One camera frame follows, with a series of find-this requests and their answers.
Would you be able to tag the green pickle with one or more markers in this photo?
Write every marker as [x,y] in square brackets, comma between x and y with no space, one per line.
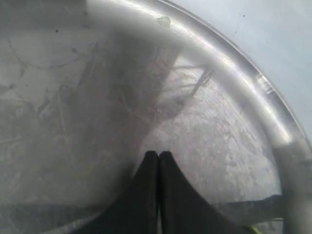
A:
[253,230]

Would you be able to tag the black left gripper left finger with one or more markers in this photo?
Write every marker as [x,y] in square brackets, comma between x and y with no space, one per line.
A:
[135,211]

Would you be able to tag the round stainless steel plate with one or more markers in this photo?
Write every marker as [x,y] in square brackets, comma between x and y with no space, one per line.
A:
[88,86]

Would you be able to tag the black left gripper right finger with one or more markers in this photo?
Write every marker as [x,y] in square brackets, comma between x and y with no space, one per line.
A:
[183,210]

